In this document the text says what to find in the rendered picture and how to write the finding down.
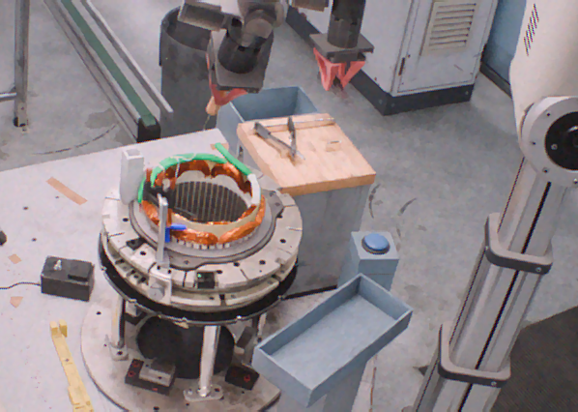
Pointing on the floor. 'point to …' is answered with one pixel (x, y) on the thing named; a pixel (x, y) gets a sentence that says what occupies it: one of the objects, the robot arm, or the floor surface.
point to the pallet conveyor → (116, 89)
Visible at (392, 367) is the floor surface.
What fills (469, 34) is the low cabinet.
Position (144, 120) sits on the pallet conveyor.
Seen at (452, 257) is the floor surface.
